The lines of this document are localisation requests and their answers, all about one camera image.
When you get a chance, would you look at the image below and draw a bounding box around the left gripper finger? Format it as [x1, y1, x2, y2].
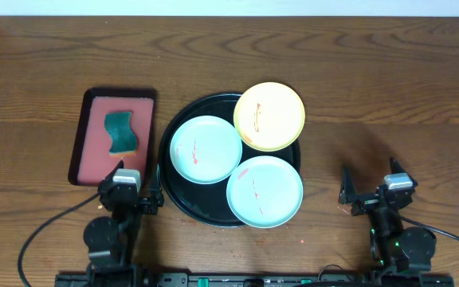
[148, 165, 163, 199]
[109, 160, 124, 178]

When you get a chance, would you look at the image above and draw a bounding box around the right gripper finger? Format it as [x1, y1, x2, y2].
[338, 166, 358, 204]
[388, 157, 413, 182]

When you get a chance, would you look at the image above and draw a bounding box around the round black tray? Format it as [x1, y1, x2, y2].
[159, 92, 300, 227]

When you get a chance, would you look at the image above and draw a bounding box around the rectangular red black tray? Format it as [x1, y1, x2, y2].
[68, 87, 158, 186]

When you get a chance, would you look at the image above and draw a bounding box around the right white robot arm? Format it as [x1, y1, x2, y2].
[339, 157, 437, 273]

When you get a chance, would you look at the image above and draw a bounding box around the light green plate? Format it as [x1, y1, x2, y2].
[169, 116, 243, 185]
[226, 155, 304, 229]

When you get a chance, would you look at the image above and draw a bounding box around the yellow plate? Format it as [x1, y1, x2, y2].
[233, 82, 305, 152]

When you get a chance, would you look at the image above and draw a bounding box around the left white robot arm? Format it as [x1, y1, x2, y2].
[83, 161, 164, 268]

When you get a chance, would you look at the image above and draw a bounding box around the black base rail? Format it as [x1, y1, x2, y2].
[54, 273, 454, 287]

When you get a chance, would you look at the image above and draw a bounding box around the green orange sponge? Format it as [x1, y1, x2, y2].
[104, 111, 138, 156]

